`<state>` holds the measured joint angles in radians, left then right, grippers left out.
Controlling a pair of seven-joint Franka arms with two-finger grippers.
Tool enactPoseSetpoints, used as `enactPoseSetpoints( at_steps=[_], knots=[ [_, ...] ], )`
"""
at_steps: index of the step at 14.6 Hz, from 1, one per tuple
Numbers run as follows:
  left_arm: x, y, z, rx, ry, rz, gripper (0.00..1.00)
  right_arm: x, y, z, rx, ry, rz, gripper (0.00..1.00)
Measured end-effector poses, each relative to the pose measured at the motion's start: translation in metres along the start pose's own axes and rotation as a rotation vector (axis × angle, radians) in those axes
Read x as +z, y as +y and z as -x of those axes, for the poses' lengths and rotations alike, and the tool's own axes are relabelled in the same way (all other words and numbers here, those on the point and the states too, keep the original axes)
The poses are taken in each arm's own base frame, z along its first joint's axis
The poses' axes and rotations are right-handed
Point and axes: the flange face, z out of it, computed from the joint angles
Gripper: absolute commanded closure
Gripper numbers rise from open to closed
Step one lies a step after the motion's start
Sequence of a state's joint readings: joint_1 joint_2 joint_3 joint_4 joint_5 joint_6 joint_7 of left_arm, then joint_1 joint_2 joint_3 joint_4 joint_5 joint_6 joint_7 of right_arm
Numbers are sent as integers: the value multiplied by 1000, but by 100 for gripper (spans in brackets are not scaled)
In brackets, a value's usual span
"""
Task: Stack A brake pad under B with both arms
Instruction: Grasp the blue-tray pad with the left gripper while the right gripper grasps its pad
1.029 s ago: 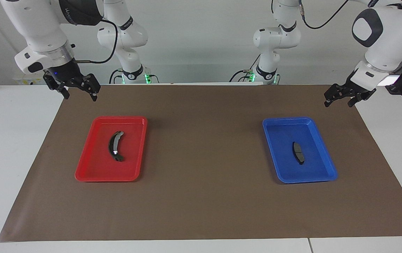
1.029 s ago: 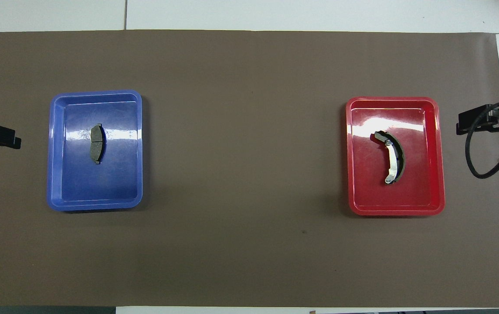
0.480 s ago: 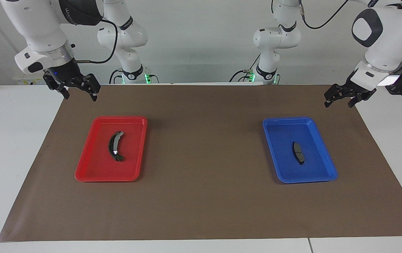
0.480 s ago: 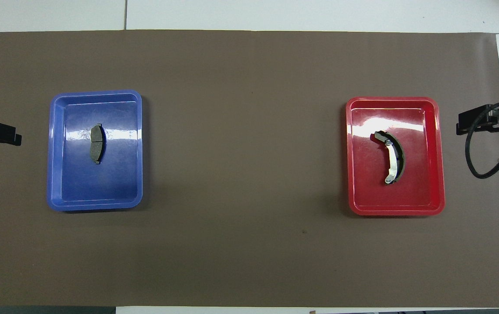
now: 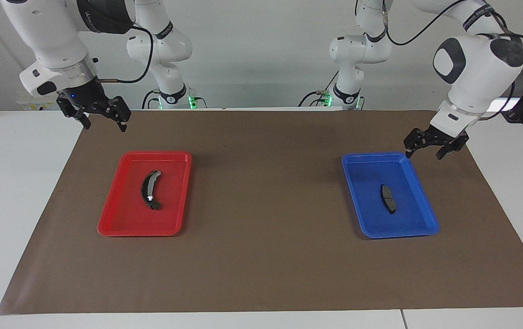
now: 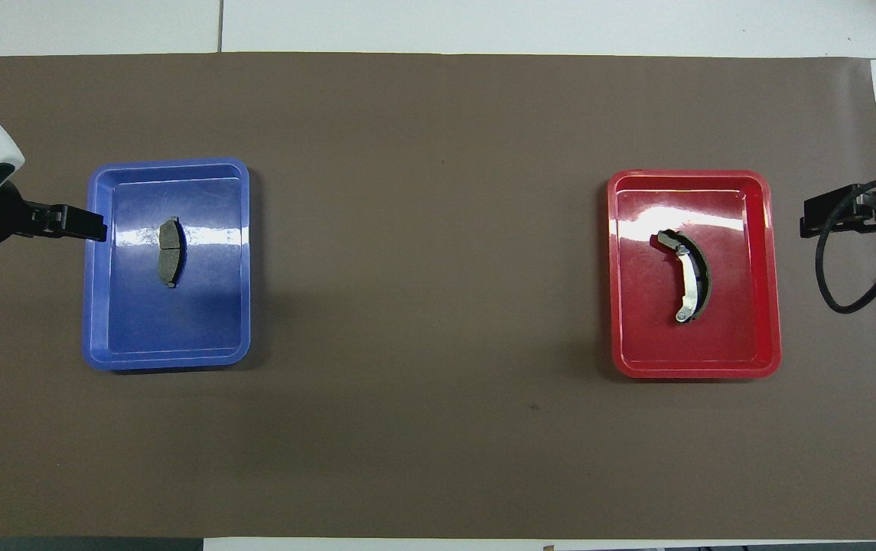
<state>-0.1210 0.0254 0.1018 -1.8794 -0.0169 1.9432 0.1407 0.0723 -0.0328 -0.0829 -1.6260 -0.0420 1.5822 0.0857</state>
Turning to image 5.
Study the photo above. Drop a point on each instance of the blue plastic tray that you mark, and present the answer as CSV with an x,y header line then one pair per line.
x,y
407,224

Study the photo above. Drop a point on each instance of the white power strip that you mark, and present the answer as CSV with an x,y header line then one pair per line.
x,y
37,105

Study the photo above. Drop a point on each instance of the dark brake pad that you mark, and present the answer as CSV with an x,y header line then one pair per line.
x,y
388,198

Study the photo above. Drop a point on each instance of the brown table mat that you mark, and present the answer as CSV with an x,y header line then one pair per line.
x,y
261,228

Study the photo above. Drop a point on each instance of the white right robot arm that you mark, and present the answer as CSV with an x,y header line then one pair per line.
x,y
51,41

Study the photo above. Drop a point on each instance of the curved brake shoe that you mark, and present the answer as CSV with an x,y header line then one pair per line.
x,y
145,189

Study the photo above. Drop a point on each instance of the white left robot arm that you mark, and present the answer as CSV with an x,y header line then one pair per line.
x,y
476,59

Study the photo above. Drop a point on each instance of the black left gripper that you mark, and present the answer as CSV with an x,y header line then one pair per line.
x,y
444,135

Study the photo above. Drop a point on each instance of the red plastic tray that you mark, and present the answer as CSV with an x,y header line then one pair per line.
x,y
119,219

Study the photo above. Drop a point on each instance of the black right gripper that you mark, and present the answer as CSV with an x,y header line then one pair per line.
x,y
85,96

